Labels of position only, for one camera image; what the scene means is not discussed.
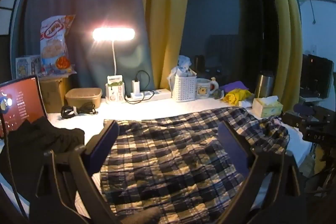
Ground brown paper bowl with lid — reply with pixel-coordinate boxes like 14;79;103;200
65;88;102;109

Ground tissue box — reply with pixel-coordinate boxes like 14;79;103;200
252;95;284;118

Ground white desk lamp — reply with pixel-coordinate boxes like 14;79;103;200
92;27;136;104

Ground white milk carton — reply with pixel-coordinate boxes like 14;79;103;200
108;75;125;102

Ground plaid pants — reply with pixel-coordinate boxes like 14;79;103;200
100;106;290;224

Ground orange and white snack bag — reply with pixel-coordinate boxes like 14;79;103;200
40;14;76;75

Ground purple cloth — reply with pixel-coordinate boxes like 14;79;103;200
219;81;248;92

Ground black box device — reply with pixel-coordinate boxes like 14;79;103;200
299;54;334;98

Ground coiled black cable bundle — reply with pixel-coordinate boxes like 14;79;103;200
61;101;99;119

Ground black cloth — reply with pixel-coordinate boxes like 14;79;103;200
0;116;86;214

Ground white power strip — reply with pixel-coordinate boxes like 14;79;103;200
125;89;172;102

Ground steel thermos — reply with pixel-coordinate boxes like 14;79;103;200
255;70;275;99

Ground brown cardboard box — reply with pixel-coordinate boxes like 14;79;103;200
39;74;71;113

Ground wide yellow curtain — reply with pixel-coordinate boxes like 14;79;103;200
259;0;302;109

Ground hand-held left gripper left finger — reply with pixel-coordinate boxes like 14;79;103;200
34;119;121;224

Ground printed carton box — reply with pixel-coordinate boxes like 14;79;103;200
15;55;42;79

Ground plastic bag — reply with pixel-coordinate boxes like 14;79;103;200
167;55;197;90

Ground yellow cloth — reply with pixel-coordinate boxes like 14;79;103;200
223;88;254;104

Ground narrow yellow curtain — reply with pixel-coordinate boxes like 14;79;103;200
138;0;191;90

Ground tablet with red screen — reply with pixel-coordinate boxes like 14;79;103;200
0;75;48;139

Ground dark kettle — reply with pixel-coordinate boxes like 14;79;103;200
194;55;206;71

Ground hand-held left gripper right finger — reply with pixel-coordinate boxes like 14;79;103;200
217;120;302;224

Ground white printed mug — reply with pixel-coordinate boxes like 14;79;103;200
196;77;219;97

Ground white charger with black cable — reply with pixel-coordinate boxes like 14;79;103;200
125;70;156;104

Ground white plastic basket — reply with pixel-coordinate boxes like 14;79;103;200
172;74;197;102

